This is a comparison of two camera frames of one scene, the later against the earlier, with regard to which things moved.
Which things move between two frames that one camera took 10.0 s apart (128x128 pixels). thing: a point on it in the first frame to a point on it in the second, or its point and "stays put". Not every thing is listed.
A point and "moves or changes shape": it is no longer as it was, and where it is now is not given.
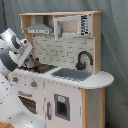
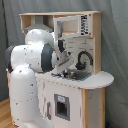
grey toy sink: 71,74 stays put
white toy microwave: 71,25 stays put
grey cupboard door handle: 48,105 stays put
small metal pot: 29,63 moves or changes shape
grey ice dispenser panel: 62,106 stays put
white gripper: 24,50 to 61,59
